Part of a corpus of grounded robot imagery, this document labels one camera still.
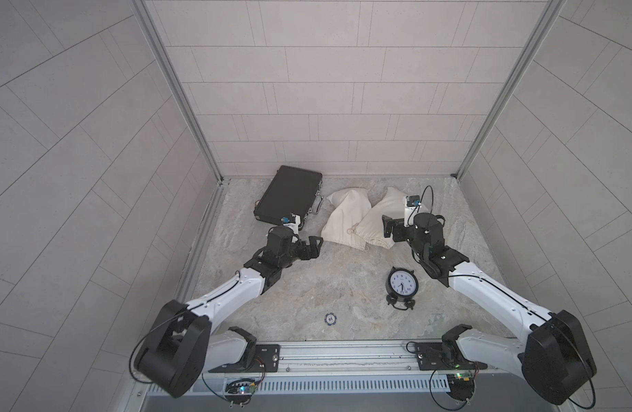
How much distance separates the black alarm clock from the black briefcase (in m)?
0.40

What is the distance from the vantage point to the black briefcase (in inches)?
39.9

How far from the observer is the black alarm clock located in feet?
2.70
